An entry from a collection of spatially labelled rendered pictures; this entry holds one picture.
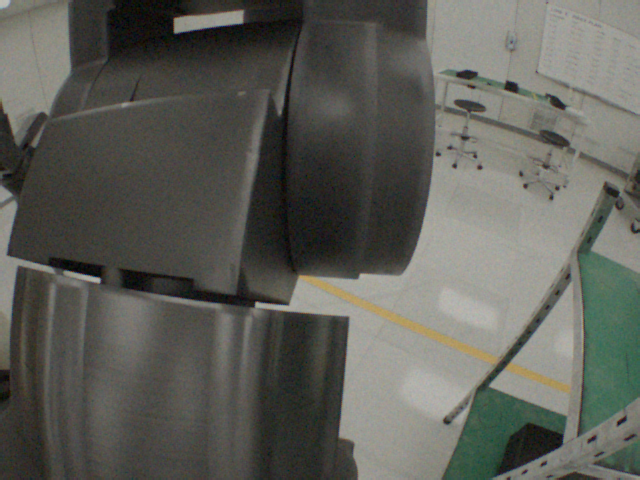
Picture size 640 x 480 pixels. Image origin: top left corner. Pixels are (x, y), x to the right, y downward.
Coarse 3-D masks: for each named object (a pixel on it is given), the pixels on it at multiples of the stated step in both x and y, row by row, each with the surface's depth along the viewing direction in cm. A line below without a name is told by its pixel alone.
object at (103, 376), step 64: (64, 320) 3; (128, 320) 3; (192, 320) 3; (256, 320) 4; (320, 320) 5; (64, 384) 3; (128, 384) 3; (192, 384) 3; (256, 384) 3; (320, 384) 5; (0, 448) 2; (64, 448) 2; (128, 448) 3; (192, 448) 3; (256, 448) 3; (320, 448) 5
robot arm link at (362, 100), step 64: (128, 0) 6; (192, 0) 8; (256, 0) 8; (320, 0) 6; (384, 0) 5; (320, 64) 5; (384, 64) 6; (320, 128) 5; (384, 128) 6; (320, 192) 6; (384, 192) 6; (320, 256) 7; (384, 256) 7
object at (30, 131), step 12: (36, 120) 30; (0, 132) 23; (24, 132) 29; (36, 132) 31; (0, 144) 24; (12, 144) 26; (36, 144) 31; (0, 156) 24; (12, 156) 26; (0, 168) 26; (12, 168) 26
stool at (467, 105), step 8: (456, 104) 259; (464, 104) 254; (472, 104) 259; (480, 104) 262; (480, 112) 253; (464, 128) 277; (464, 136) 281; (472, 136) 288; (464, 144) 287; (448, 152) 297; (456, 152) 294; (464, 152) 294; (472, 152) 299; (456, 160) 280; (472, 160) 286; (480, 168) 281
